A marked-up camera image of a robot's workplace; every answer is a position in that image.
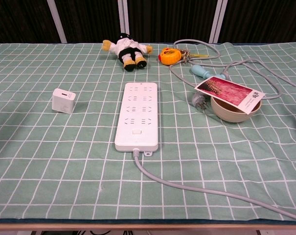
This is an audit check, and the red picture postcard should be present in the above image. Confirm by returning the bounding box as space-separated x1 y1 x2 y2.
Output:
194 75 265 115

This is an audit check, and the grey power cable with plug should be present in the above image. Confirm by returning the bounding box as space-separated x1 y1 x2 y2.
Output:
133 39 296 221

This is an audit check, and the white partition frame post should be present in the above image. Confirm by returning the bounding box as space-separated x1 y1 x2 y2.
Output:
117 0 130 37
208 0 228 44
46 0 67 44

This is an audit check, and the white power strip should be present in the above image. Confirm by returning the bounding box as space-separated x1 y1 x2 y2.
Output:
114 82 159 157

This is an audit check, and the yellow duck toy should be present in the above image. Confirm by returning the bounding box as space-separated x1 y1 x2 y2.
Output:
158 47 182 66

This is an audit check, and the beige bowl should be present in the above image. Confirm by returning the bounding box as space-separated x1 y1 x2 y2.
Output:
210 96 262 123

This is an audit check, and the light blue handled tool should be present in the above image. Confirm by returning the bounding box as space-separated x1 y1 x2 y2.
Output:
191 65 230 80

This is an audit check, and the white charger adapter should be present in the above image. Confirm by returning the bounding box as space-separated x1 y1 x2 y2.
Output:
51 88 76 115

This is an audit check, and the green checked tablecloth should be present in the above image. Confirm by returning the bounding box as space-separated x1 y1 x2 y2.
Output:
0 42 296 221

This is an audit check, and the black white plush doll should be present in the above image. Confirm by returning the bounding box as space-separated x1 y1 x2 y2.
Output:
102 32 154 72

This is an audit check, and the key bunch with yellow strap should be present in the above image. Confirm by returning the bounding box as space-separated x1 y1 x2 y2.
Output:
179 48 209 65

